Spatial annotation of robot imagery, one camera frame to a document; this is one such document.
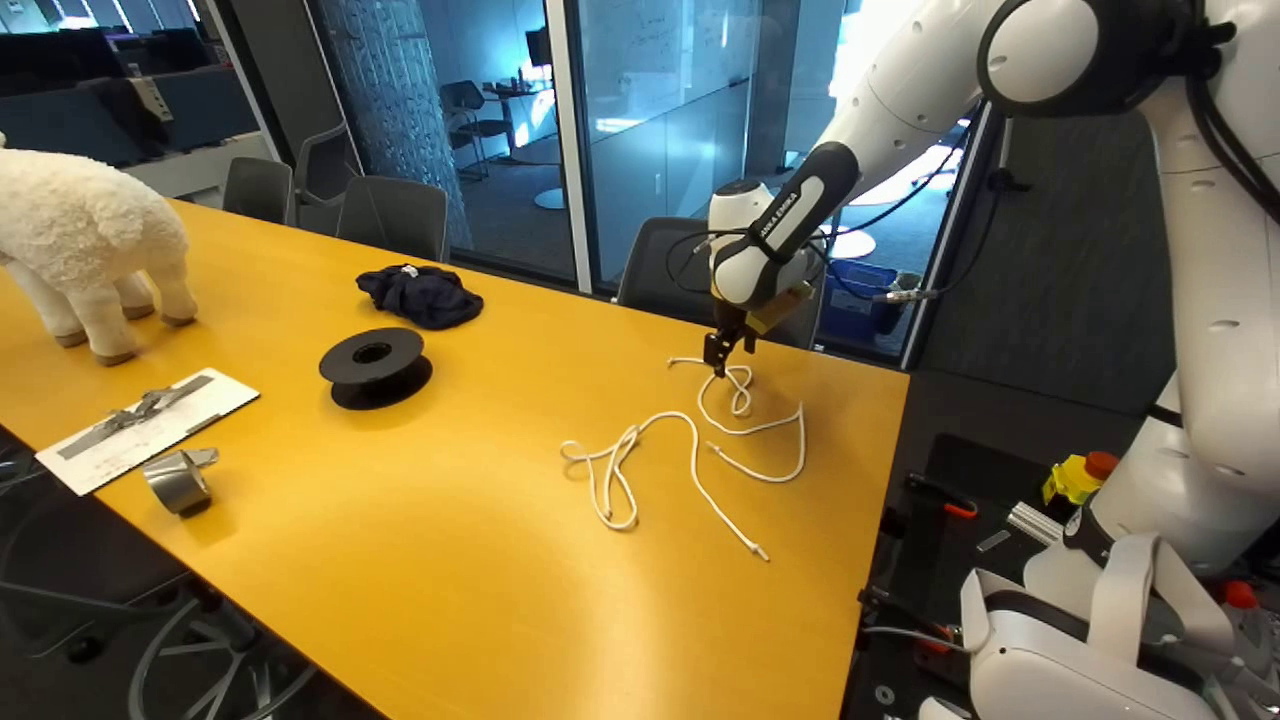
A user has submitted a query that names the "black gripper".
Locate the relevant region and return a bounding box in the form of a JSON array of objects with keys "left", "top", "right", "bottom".
[{"left": 701, "top": 295, "right": 768, "bottom": 384}]

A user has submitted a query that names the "white rope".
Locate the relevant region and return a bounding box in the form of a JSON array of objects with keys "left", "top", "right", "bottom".
[
  {"left": 659, "top": 350, "right": 812, "bottom": 488},
  {"left": 555, "top": 405, "right": 777, "bottom": 567}
]

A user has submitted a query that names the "grey office chair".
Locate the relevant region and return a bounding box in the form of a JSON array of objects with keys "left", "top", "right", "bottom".
[
  {"left": 218, "top": 156, "right": 301, "bottom": 229},
  {"left": 617, "top": 218, "right": 831, "bottom": 353},
  {"left": 332, "top": 176, "right": 451, "bottom": 266},
  {"left": 293, "top": 125, "right": 364, "bottom": 204}
]

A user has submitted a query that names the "blue bin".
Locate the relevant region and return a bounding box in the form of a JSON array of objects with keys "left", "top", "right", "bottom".
[{"left": 823, "top": 256, "right": 912, "bottom": 353}]

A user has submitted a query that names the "black crumpled cloth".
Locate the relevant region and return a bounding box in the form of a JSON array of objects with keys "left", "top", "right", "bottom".
[{"left": 351, "top": 262, "right": 489, "bottom": 331}]

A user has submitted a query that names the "black empty spool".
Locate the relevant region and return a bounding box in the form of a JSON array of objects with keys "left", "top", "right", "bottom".
[{"left": 315, "top": 323, "right": 437, "bottom": 414}]

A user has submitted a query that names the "chair behind glass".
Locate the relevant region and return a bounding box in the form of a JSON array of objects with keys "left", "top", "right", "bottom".
[{"left": 437, "top": 76, "right": 517, "bottom": 174}]

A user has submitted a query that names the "yellow toy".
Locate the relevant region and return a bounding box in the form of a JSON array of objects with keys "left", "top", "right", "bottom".
[{"left": 1040, "top": 454, "right": 1102, "bottom": 514}]

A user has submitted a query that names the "textured grey column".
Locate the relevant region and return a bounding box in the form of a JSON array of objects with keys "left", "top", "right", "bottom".
[{"left": 311, "top": 0, "right": 473, "bottom": 256}]

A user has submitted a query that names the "white paper sheet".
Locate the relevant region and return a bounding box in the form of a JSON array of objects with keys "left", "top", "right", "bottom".
[{"left": 31, "top": 366, "right": 263, "bottom": 502}]

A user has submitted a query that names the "white cabinet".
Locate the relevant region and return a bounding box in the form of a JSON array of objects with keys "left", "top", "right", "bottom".
[{"left": 125, "top": 125, "right": 277, "bottom": 212}]

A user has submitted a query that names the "red bottle cap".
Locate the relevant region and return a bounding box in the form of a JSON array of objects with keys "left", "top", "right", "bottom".
[{"left": 1216, "top": 578, "right": 1264, "bottom": 616}]

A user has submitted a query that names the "grey metal tool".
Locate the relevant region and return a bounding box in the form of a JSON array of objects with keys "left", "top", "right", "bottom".
[{"left": 55, "top": 372, "right": 215, "bottom": 464}]

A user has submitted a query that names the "office chair with star base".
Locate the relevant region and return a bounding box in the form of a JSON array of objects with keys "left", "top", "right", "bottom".
[{"left": 0, "top": 434, "right": 343, "bottom": 720}]

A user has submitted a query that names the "white plush sheep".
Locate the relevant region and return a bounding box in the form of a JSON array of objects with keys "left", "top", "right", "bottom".
[{"left": 0, "top": 134, "right": 198, "bottom": 372}]

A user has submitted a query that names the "tan wrist camera mount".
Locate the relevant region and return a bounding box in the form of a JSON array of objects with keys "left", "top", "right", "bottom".
[{"left": 739, "top": 273, "right": 823, "bottom": 336}]

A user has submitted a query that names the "red handled clamp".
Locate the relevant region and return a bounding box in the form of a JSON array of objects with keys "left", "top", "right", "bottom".
[{"left": 901, "top": 475, "right": 984, "bottom": 528}]

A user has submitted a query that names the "white glass wall frame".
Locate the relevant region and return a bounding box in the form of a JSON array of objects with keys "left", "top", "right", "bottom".
[{"left": 543, "top": 0, "right": 597, "bottom": 295}]

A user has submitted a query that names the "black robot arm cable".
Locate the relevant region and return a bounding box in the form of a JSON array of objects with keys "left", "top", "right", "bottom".
[{"left": 1173, "top": 0, "right": 1280, "bottom": 231}]

